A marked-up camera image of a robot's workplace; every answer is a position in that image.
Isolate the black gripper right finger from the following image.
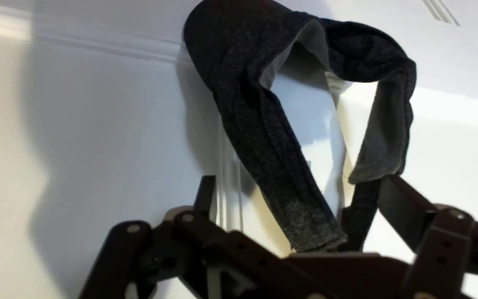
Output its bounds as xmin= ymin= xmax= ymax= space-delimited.
xmin=341 ymin=176 xmax=478 ymax=299

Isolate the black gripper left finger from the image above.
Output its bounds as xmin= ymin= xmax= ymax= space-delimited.
xmin=77 ymin=174 xmax=235 ymax=299

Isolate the dark half head cap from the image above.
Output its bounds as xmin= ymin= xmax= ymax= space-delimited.
xmin=184 ymin=0 xmax=416 ymax=252

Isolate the white panel door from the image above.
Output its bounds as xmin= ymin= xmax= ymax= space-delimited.
xmin=0 ymin=0 xmax=478 ymax=299

